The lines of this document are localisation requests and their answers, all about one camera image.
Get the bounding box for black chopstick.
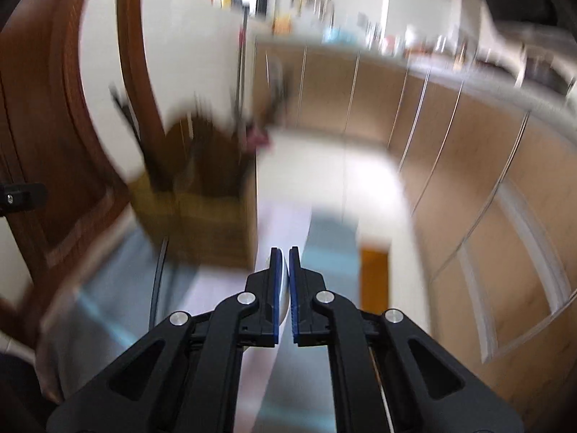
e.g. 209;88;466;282
109;82;160;191
147;239;169;331

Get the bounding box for white plastic spoon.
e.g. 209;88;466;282
274;257;290;328

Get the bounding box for small steel spoon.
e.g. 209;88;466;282
266;56;290;116

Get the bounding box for kitchen base cabinets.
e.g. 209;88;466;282
252;37;576;428

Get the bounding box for carved brown wooden chair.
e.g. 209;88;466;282
0;0;200;353

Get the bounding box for grey striped seat cushion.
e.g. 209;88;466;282
37;204;360;432

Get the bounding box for bamboo utensil holder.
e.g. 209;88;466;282
129;113;257;270

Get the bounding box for broom with red dustpan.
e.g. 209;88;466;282
232;5;271;148

